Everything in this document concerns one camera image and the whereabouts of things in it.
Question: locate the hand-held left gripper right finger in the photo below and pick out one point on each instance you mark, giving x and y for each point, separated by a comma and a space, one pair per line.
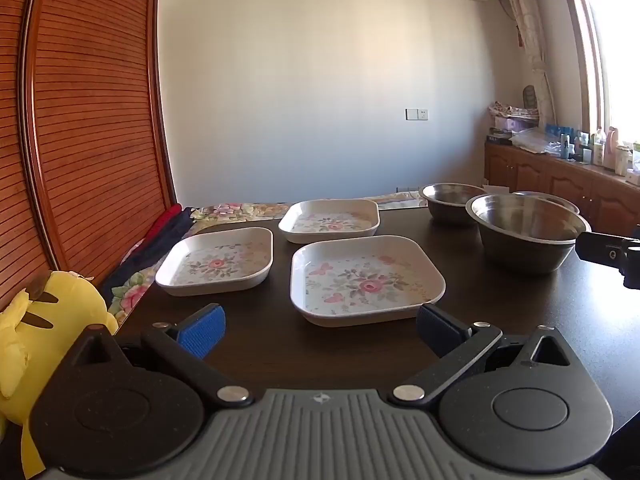
440, 329

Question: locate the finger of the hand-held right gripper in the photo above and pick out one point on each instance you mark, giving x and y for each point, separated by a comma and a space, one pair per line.
600, 250

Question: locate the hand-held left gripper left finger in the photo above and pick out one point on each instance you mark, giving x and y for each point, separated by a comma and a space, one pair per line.
205, 331

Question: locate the floral square plate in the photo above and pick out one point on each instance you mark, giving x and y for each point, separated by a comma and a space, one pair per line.
217, 262
330, 220
367, 285

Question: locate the large stainless steel bowl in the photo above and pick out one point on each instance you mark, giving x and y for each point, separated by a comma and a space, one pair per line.
525, 247

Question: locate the wooden cabinet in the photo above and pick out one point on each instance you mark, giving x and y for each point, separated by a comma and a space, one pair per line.
565, 180

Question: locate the red and navy clothes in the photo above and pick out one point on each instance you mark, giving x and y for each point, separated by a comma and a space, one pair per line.
150, 255

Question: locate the row of toiletry bottles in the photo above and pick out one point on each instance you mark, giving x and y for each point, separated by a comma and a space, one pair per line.
607, 152

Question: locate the red cloth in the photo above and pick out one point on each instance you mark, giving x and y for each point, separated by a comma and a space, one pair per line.
165, 220

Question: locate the floral bedspread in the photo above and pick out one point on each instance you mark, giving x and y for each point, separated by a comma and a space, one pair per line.
230, 211

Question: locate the clear plastic bag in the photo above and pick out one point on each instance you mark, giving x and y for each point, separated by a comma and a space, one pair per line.
537, 141

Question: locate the yellow plush toy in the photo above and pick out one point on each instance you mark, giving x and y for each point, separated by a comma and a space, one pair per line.
50, 320

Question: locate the pile of printed papers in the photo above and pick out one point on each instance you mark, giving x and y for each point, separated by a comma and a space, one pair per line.
512, 115

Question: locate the dark oval ornament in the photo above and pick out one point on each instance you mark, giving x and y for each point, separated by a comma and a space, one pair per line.
529, 97

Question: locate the window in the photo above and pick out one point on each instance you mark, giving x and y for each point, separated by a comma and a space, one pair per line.
615, 60

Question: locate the patterned curtain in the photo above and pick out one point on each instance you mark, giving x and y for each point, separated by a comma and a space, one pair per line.
530, 35

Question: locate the wooden slatted wardrobe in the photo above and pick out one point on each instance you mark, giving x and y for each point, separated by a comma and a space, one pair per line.
90, 110

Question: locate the white wall socket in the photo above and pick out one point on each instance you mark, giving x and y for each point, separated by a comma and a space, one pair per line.
417, 114

